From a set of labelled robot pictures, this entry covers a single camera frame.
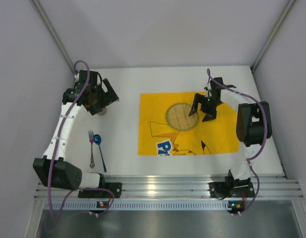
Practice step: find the round woven bamboo plate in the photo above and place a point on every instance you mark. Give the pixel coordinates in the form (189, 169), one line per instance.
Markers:
(177, 117)

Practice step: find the slotted grey cable duct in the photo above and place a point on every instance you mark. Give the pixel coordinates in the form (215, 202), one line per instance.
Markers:
(138, 205)

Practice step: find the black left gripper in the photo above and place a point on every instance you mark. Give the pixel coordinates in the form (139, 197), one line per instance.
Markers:
(99, 106)

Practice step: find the small grey ceramic cup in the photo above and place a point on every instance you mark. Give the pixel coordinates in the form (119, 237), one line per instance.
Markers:
(102, 112)

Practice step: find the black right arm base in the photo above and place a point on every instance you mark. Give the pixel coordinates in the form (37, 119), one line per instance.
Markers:
(231, 189)

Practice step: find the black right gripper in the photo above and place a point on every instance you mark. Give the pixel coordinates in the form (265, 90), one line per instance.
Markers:
(206, 106)

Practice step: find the aluminium mounting rail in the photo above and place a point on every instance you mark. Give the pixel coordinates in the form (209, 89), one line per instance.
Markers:
(197, 187)

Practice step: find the blue metal spoon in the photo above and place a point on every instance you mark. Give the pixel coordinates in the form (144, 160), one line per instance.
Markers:
(98, 140)

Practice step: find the pink metal fork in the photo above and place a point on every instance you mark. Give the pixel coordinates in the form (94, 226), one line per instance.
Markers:
(91, 140)

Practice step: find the yellow Pikachu cloth placemat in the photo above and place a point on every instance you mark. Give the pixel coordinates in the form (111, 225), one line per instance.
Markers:
(156, 137)

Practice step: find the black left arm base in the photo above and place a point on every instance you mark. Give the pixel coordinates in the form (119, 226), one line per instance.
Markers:
(110, 189)

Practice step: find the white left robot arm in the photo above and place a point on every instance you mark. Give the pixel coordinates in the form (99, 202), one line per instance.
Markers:
(67, 163)

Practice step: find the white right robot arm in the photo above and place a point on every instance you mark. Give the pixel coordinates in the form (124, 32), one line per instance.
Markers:
(253, 126)

